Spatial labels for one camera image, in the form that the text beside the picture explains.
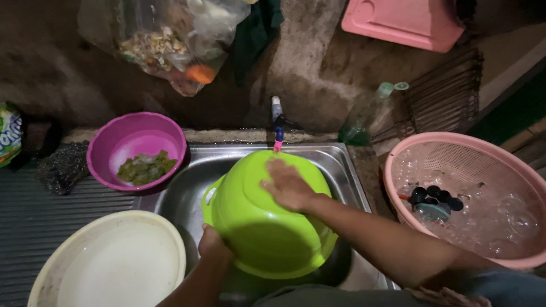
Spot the green dish soap bottle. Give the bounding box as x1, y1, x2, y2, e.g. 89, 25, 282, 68
338, 81, 410, 147

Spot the green detergent packet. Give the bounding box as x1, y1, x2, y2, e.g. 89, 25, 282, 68
0, 102, 23, 168

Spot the lime green plastic basin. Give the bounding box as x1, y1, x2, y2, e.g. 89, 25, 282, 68
201, 150, 339, 280

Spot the dark green cloth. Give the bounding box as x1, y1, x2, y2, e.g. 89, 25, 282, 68
231, 0, 285, 87

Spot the clear plastic garbage bag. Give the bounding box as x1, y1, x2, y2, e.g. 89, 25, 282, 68
77, 0, 252, 98

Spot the pink plastic colander basket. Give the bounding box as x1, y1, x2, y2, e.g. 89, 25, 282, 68
383, 131, 546, 270

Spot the green sponge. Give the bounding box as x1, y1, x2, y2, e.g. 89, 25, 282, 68
117, 150, 178, 187

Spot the water tap with pink nozzle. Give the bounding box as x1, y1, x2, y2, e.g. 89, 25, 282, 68
271, 96, 304, 153

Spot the stainless steel sink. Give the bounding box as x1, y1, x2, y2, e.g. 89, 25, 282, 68
0, 142, 402, 307

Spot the dark steel wool scrubber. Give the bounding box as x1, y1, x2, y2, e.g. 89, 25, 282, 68
36, 141, 91, 196

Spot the heap of clear glassware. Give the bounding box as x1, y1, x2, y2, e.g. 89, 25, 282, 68
392, 145, 541, 259

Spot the dark wire rack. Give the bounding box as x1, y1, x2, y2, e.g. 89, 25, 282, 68
370, 48, 485, 145

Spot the black bottle caps cluster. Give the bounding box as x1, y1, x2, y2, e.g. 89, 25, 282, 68
409, 184, 464, 212

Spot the magenta plastic bowl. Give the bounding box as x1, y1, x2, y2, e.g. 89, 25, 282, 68
86, 112, 188, 192

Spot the white plastic basin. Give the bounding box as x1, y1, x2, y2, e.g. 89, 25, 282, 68
27, 210, 187, 307

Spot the person's right hand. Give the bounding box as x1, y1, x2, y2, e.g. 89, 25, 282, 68
259, 158, 321, 213

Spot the pink plastic lid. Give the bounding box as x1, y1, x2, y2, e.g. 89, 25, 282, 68
341, 0, 466, 54

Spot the person's left hand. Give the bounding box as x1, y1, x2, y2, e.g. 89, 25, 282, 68
198, 223, 234, 262

